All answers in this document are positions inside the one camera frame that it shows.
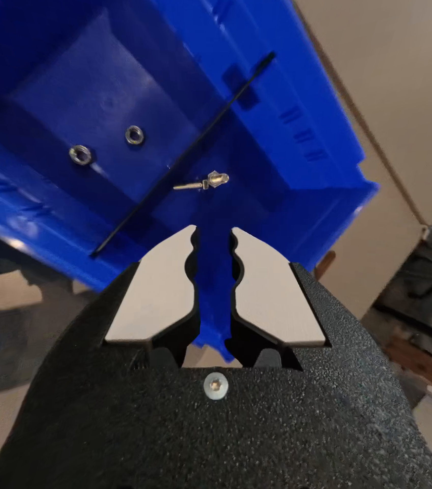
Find silver hex bolt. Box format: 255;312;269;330
173;170;230;191

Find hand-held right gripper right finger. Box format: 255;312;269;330
229;227;326;348

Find blue plastic bin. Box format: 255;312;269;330
0;0;380;361

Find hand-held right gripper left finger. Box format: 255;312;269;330
104;225;200;350

